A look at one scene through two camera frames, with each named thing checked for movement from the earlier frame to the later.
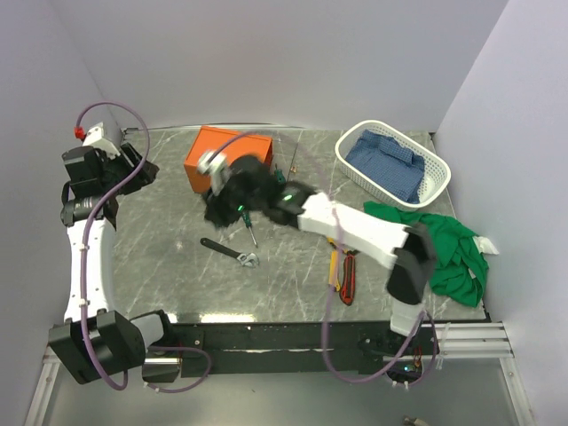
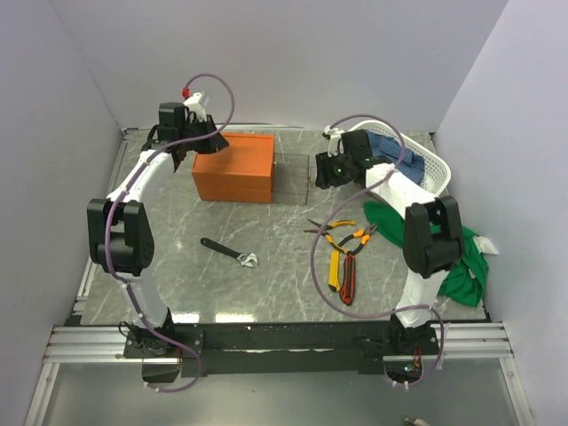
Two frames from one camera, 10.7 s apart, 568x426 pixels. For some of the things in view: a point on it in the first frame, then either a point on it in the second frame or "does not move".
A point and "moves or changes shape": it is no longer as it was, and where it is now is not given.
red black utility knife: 347,291 does not move
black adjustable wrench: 248,259 does not move
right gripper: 217,207 → 323,165
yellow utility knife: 334,270 does not move
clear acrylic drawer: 283,156 moves or changes shape
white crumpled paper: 484,245 does not move
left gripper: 148,172 → 216,143
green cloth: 461,267 does not move
